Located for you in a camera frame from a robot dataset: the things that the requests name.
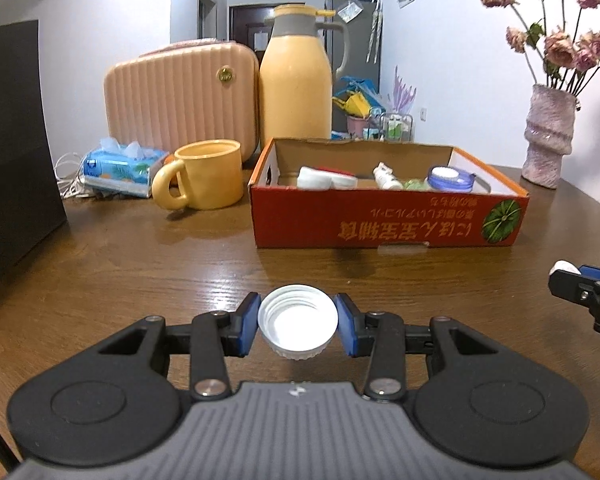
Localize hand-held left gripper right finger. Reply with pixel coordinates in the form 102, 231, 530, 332
332, 291, 501, 403

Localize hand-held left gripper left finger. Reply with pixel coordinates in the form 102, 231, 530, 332
97, 291, 262, 402

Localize white bottle cap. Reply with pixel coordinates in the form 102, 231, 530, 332
257, 285, 340, 361

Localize red cardboard box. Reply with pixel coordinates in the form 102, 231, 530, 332
247, 137, 530, 249

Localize small white bottle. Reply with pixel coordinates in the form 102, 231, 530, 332
372, 162, 403, 191

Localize yellow mug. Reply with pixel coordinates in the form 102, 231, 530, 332
151, 140, 244, 211

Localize blue tissue pack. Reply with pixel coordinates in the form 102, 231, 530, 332
81, 137, 171, 198

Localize yellow watering can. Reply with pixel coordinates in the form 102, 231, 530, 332
332, 91, 371, 118

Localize pink ribbed suitcase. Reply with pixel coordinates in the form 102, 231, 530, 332
103, 39, 261, 161

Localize bouquet of dried roses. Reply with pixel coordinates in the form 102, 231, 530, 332
475, 0, 600, 98

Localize yellow thermos jug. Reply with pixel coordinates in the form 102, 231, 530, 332
259, 4, 351, 141

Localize blue clothes hangers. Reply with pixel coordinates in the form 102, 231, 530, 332
337, 76, 381, 106

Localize folded umbrella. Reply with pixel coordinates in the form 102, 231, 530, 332
367, 0, 383, 63

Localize dark front door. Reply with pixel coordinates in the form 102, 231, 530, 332
228, 3, 281, 53

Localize white cables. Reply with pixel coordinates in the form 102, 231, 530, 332
54, 152, 88, 200

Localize purple flower wall sticker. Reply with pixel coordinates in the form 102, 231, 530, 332
390, 65, 418, 113

